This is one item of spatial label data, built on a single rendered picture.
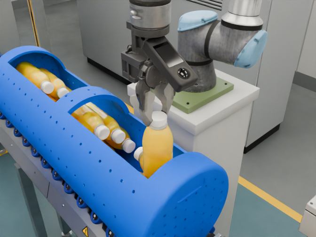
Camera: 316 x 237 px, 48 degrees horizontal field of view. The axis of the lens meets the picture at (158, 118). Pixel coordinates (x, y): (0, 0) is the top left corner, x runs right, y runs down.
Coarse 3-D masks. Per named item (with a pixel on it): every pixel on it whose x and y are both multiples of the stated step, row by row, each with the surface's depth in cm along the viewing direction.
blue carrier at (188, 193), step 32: (0, 64) 123; (0, 96) 119; (32, 96) 106; (64, 96) 101; (96, 96) 101; (32, 128) 104; (64, 128) 95; (128, 128) 116; (64, 160) 92; (96, 160) 84; (128, 160) 115; (192, 160) 78; (96, 192) 83; (128, 192) 76; (160, 192) 73; (192, 192) 78; (224, 192) 88; (128, 224) 76; (160, 224) 74; (192, 224) 84
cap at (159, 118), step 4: (156, 112) 77; (160, 112) 77; (164, 112) 77; (152, 116) 76; (156, 116) 76; (160, 116) 76; (164, 116) 76; (156, 120) 74; (160, 120) 74; (164, 120) 75; (152, 124) 75; (156, 124) 75; (160, 124) 75; (164, 124) 76
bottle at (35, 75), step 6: (18, 66) 129; (24, 66) 127; (30, 66) 127; (24, 72) 125; (30, 72) 124; (36, 72) 123; (42, 72) 124; (30, 78) 122; (36, 78) 121; (42, 78) 121; (48, 78) 123; (36, 84) 121
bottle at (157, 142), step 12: (144, 132) 78; (156, 132) 76; (168, 132) 77; (144, 144) 78; (156, 144) 76; (168, 144) 77; (144, 156) 80; (156, 156) 78; (168, 156) 79; (144, 168) 82; (156, 168) 80
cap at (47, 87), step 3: (42, 84) 120; (45, 84) 119; (48, 84) 120; (51, 84) 120; (42, 87) 119; (45, 87) 119; (48, 87) 120; (51, 87) 121; (42, 90) 120; (45, 90) 120; (48, 90) 121; (51, 90) 121; (48, 93) 121
